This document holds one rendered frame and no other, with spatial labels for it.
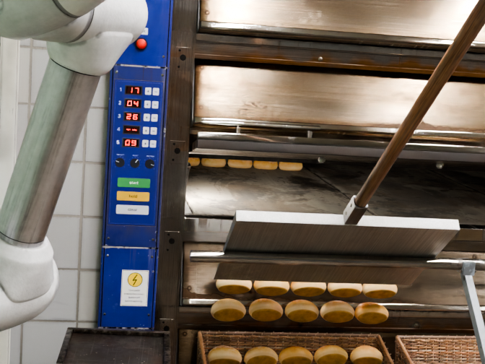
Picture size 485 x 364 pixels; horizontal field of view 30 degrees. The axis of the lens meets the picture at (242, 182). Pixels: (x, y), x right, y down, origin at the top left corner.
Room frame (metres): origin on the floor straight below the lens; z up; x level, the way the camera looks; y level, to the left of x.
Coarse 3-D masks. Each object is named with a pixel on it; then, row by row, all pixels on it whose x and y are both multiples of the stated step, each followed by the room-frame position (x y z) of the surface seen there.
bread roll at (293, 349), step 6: (288, 348) 2.50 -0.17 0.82; (294, 348) 2.49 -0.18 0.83; (300, 348) 2.50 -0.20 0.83; (282, 354) 2.48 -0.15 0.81; (288, 354) 2.48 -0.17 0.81; (294, 354) 2.47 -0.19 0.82; (300, 354) 2.48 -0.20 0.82; (306, 354) 2.48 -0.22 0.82; (282, 360) 2.48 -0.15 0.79; (288, 360) 2.48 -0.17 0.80; (294, 360) 2.48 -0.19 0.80; (300, 360) 2.48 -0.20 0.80; (306, 360) 2.48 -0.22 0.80; (312, 360) 2.50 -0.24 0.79
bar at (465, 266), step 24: (288, 264) 2.20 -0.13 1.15; (312, 264) 2.21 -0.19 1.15; (336, 264) 2.22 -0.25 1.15; (360, 264) 2.22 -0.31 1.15; (384, 264) 2.24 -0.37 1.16; (408, 264) 2.25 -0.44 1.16; (432, 264) 2.26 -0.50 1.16; (456, 264) 2.27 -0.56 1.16; (480, 264) 2.28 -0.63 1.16; (480, 312) 2.19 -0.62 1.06; (480, 336) 2.14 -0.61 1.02
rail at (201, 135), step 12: (204, 132) 2.39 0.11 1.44; (312, 144) 2.44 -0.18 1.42; (324, 144) 2.44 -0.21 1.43; (336, 144) 2.45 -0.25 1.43; (348, 144) 2.45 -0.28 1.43; (360, 144) 2.46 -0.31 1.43; (372, 144) 2.47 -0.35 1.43; (384, 144) 2.47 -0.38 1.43; (408, 144) 2.49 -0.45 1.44; (420, 144) 2.49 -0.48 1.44; (432, 144) 2.50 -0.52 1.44
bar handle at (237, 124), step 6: (204, 120) 2.44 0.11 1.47; (210, 120) 2.44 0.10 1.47; (216, 120) 2.44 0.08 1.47; (234, 126) 2.45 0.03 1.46; (240, 126) 2.45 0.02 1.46; (246, 126) 2.45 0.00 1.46; (252, 126) 2.46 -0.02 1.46; (258, 126) 2.46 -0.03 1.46; (264, 126) 2.46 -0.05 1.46; (270, 126) 2.46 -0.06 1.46; (276, 126) 2.47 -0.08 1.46; (282, 126) 2.47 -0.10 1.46; (288, 126) 2.47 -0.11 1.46; (294, 126) 2.48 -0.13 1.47; (300, 126) 2.48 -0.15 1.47; (306, 126) 2.48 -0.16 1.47; (312, 126) 2.49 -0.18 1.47; (318, 126) 2.49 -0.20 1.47
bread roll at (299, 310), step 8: (288, 304) 2.48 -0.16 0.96; (296, 304) 2.47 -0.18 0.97; (304, 304) 2.47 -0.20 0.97; (312, 304) 2.48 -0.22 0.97; (288, 312) 2.46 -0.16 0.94; (296, 312) 2.46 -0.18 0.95; (304, 312) 2.46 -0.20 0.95; (312, 312) 2.47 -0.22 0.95; (296, 320) 2.48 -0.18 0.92; (304, 320) 2.48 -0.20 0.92; (312, 320) 2.48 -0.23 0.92
